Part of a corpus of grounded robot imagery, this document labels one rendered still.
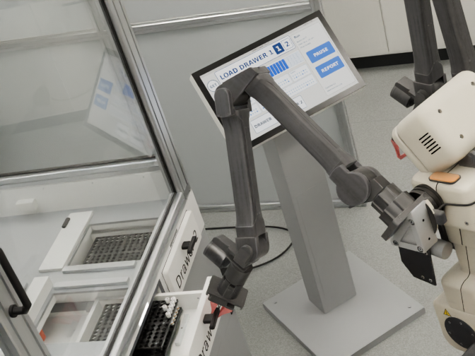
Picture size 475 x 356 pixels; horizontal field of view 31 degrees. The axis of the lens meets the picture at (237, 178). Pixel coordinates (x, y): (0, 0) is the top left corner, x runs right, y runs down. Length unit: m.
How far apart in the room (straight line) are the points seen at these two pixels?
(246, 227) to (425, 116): 0.51
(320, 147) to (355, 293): 1.58
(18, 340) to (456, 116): 1.04
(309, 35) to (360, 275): 1.11
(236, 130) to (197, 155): 2.04
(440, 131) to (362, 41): 3.13
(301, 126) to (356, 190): 0.20
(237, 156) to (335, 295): 1.45
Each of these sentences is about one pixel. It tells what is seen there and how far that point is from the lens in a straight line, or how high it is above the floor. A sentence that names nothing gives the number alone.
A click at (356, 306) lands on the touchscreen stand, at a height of 0.04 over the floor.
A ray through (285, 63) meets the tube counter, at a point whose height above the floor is 1.11.
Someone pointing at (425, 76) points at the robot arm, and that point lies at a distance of 2.25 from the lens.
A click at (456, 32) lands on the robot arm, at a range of 2.13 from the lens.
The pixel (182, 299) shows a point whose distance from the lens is 2.37.
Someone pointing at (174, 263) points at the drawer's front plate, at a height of 0.91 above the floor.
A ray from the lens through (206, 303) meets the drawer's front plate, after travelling 2.25.
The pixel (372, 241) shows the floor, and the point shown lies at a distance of 3.76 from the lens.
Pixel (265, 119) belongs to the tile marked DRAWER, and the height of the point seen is 1.01.
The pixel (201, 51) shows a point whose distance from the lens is 3.74.
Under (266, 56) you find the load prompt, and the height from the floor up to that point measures 1.15.
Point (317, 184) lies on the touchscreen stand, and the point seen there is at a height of 0.62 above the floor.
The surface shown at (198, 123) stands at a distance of 3.95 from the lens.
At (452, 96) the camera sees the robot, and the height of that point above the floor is 1.38.
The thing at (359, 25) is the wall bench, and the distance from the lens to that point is 4.94.
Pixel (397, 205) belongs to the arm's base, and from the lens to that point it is 1.88.
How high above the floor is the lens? 2.34
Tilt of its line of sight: 32 degrees down
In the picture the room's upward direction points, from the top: 18 degrees counter-clockwise
